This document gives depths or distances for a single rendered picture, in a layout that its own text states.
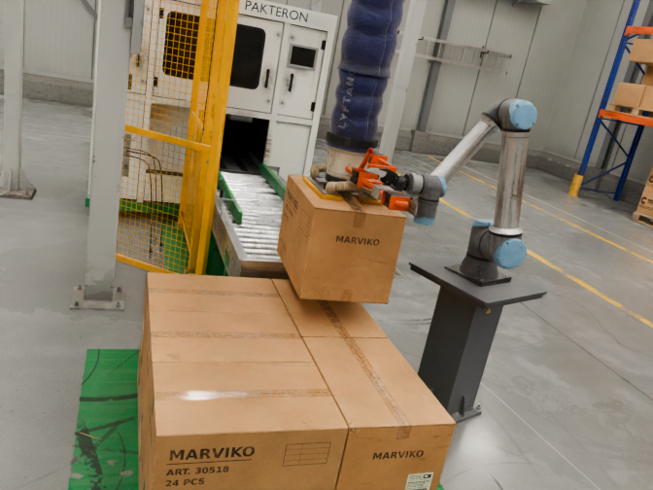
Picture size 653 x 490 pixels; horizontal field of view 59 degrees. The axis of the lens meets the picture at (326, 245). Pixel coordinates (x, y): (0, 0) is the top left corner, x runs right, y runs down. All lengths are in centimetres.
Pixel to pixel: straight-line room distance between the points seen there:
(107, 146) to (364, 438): 221
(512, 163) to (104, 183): 219
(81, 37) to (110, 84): 814
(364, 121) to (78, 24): 935
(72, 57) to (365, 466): 1023
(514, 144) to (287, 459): 158
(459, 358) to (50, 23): 983
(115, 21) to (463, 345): 242
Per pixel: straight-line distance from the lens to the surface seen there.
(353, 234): 240
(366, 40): 251
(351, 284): 248
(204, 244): 371
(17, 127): 568
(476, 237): 287
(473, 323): 293
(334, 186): 246
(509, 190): 267
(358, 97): 252
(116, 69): 341
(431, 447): 216
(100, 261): 367
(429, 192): 252
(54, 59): 1161
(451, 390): 308
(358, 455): 204
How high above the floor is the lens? 165
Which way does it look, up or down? 18 degrees down
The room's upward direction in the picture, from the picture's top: 11 degrees clockwise
